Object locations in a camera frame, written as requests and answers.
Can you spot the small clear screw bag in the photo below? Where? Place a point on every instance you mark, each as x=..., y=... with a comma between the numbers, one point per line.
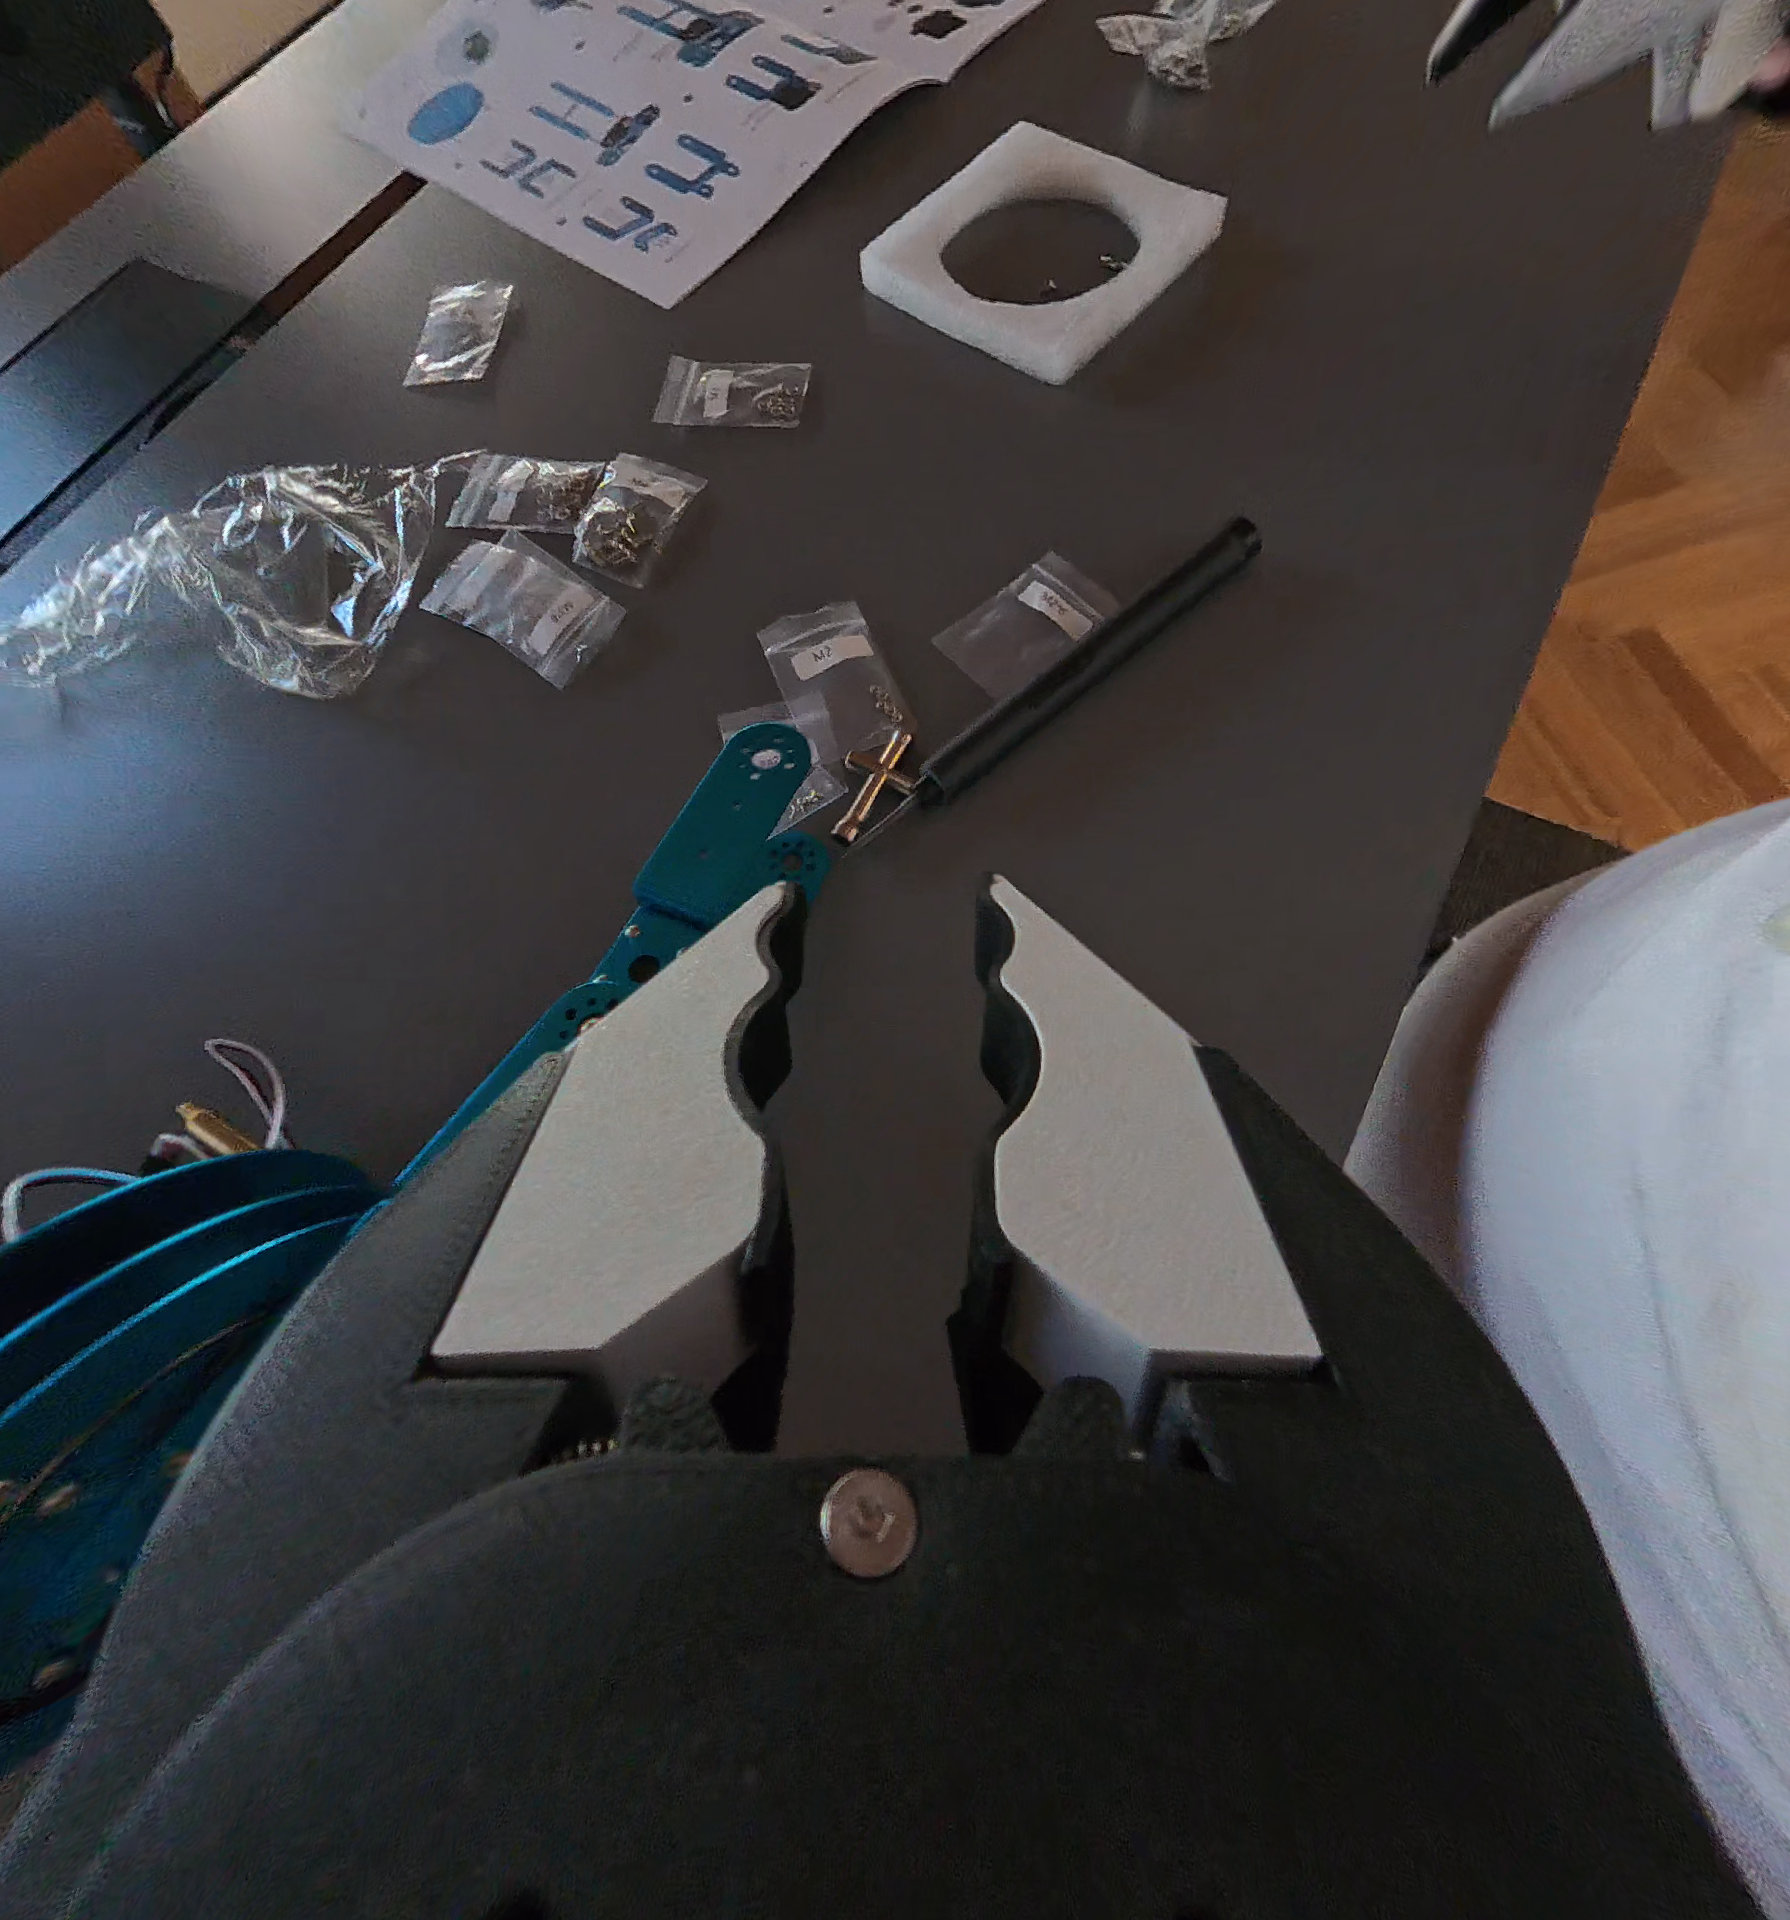
x=1023, y=624
x=455, y=333
x=731, y=393
x=812, y=793
x=522, y=492
x=638, y=511
x=522, y=607
x=828, y=661

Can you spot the small brass cross wrench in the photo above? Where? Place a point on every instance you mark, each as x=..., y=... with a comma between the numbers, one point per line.
x=877, y=780

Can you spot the white foam square with hole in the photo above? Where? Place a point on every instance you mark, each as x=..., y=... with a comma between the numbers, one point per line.
x=1038, y=161

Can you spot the blue toy robot arm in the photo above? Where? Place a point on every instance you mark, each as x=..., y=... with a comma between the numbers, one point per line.
x=55, y=1321

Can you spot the black electric screwdriver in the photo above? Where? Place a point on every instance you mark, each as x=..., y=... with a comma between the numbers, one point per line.
x=1089, y=661

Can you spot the person's white shirt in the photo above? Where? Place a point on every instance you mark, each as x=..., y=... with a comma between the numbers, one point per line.
x=1660, y=1276

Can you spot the adjacent dark desk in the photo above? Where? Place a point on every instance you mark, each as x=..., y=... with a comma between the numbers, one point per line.
x=84, y=406

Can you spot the dark grey desk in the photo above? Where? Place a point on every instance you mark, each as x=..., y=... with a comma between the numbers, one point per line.
x=1285, y=451

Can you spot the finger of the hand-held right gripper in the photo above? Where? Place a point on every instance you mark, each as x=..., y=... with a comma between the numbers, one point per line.
x=1719, y=53
x=1564, y=53

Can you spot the large crumpled clear plastic wrap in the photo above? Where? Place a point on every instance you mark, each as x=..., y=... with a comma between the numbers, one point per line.
x=264, y=570

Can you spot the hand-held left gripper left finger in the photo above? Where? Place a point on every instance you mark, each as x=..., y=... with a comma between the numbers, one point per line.
x=610, y=1201

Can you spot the crumpled clear screw bag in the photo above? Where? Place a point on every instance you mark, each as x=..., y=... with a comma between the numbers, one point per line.
x=1226, y=15
x=1165, y=56

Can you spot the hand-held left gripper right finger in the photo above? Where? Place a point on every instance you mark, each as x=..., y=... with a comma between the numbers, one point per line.
x=1149, y=1201

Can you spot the printed instruction booklet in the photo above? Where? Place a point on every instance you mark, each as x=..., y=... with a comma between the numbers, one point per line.
x=776, y=194

